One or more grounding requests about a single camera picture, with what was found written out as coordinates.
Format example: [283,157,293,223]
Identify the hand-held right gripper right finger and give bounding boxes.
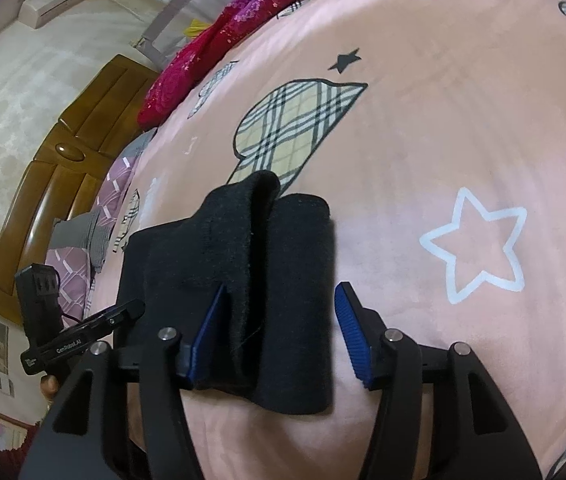
[334,282,544,480]

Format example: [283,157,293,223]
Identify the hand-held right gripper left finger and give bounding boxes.
[18,284,227,480]

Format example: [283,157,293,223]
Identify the black pants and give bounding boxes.
[113,170,336,416]

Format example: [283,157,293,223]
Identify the purple patterned pillow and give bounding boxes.
[96,155,136,216]
[46,247,96,321]

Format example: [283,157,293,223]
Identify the grey checked pillow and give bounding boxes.
[123,127,159,158]
[53,210,116,266]

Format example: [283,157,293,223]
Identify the wooden headboard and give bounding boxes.
[0,54,159,326]

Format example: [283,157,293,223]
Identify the pink printed bed sheet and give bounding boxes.
[83,0,566,480]

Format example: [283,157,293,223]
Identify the red floral quilt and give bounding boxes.
[137,0,394,131]

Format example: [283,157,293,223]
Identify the grey mesh bed rail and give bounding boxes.
[138,0,294,68]

